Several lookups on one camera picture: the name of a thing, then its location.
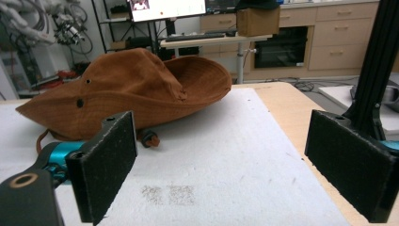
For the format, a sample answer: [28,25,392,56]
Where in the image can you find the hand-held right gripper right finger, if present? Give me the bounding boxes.
[304,109,399,224]

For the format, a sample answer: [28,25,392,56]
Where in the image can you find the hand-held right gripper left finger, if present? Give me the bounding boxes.
[65,110,138,226]

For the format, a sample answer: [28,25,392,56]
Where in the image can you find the brown bucket hat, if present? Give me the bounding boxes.
[15,47,233,154]

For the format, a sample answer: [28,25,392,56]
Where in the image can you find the white foam mat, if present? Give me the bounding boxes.
[0,87,351,226]

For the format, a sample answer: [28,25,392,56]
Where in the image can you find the wooden drawer cabinet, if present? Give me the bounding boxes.
[199,0,399,81]

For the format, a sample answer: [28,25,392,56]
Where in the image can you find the black built-in oven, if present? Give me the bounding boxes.
[253,25,309,70]

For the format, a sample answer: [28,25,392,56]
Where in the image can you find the black shelf rack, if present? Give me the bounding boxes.
[90,0,159,55]

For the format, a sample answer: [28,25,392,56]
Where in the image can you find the black keyboard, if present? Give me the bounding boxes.
[165,31,228,43]

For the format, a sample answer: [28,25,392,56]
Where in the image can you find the computer monitor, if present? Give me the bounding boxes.
[126,0,208,24]

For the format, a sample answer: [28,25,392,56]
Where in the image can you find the white height-adjustable desk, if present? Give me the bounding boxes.
[159,34,274,85]

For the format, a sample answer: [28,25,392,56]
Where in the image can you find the cardboard box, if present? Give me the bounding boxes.
[236,7,281,38]

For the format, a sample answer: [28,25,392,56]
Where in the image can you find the black floor cables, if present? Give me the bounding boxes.
[281,76,359,92]

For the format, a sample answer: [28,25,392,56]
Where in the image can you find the black metal stand post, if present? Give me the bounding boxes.
[343,0,399,141]

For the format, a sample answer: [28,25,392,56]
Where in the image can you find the white robot arm with cables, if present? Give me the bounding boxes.
[0,0,94,56]

